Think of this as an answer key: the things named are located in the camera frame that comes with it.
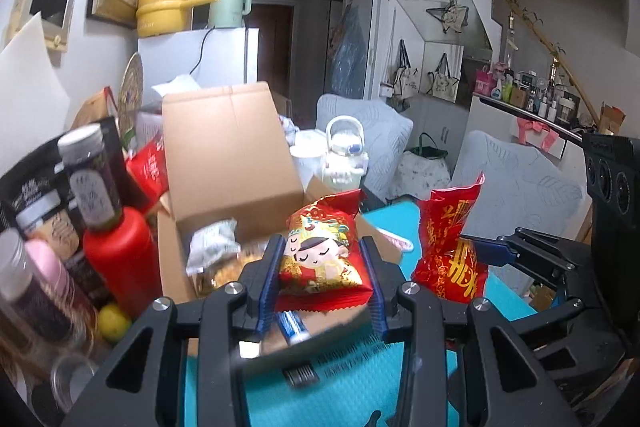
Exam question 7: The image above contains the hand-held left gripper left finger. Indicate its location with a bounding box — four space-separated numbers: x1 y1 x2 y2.
65 234 287 427

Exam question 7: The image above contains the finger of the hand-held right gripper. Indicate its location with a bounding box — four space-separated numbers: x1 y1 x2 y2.
462 228 596 300
492 297 601 353

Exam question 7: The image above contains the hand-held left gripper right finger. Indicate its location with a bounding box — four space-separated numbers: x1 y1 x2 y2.
360 236 583 427

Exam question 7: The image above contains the red packet with gold print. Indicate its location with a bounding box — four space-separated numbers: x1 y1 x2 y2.
411 174 490 304

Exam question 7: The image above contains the blue tube with white cap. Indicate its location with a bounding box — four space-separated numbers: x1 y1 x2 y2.
276 311 308 347

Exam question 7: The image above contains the clear waffle packet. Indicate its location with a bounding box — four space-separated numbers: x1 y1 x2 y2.
192 239 266 298

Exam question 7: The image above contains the red cartoon snack packet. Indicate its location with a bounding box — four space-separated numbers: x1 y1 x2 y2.
274 189 376 313

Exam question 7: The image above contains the grey-white snack packet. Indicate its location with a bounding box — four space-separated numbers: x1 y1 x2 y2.
186 219 240 277

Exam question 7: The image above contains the cardboard box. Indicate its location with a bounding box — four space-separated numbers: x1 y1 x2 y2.
157 81 406 388

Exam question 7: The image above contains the flat pink-red packet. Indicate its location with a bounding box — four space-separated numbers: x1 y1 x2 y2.
372 227 416 253

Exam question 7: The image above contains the grey leaf-pattern chair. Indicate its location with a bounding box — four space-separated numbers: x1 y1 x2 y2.
315 93 413 202
447 129 586 268

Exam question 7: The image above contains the teal bubble mat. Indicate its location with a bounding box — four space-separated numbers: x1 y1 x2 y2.
182 199 538 427

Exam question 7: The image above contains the pink ribbon bow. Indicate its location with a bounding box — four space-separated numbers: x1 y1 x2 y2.
517 117 560 152

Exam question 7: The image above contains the row of shelf bottles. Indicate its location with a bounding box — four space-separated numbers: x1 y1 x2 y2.
475 62 586 128

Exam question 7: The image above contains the white cartoon water bottle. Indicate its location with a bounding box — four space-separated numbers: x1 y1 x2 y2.
320 117 370 195

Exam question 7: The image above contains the red bottle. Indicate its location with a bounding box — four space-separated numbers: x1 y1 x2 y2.
82 207 163 320

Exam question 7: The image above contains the yellow lemon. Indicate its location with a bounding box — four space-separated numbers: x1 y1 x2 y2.
97 303 133 342

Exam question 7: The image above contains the red bag with white print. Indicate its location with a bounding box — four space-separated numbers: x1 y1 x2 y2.
125 137 168 208

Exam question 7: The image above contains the canvas tote bag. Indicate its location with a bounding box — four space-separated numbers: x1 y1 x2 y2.
381 39 421 98
425 52 461 102

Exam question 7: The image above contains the bamboo pole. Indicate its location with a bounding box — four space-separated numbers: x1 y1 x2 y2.
490 0 601 122

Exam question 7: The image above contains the tall jar black lid white label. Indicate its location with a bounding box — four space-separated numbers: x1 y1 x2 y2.
57 124 124 228

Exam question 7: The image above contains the pink bottle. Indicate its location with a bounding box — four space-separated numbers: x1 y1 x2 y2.
24 239 81 313

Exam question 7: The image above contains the blue plastic-wrapped item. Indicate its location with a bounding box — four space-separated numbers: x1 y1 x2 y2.
330 4 373 100

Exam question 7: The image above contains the clear jar dark brown label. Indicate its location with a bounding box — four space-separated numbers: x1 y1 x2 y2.
0 229 76 343

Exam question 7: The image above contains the white fridge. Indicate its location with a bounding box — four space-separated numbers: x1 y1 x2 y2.
137 27 261 108

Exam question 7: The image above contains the round woven fan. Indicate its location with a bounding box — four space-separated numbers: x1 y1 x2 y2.
117 52 146 142

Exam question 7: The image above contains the pale green kettle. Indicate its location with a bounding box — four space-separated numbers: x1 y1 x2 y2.
207 0 253 30

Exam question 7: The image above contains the yellow pot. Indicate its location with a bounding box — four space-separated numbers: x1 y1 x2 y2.
135 0 221 38

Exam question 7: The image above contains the white foam board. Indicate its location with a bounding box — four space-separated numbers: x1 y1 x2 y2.
0 12 71 148

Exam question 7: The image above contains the green-handled bag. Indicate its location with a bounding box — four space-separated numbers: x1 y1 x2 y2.
392 132 451 202

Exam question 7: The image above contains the black kettle cable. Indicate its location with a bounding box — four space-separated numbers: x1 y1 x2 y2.
187 29 213 78

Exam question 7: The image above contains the wall intercom panel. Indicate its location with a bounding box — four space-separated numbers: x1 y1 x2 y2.
5 0 76 52

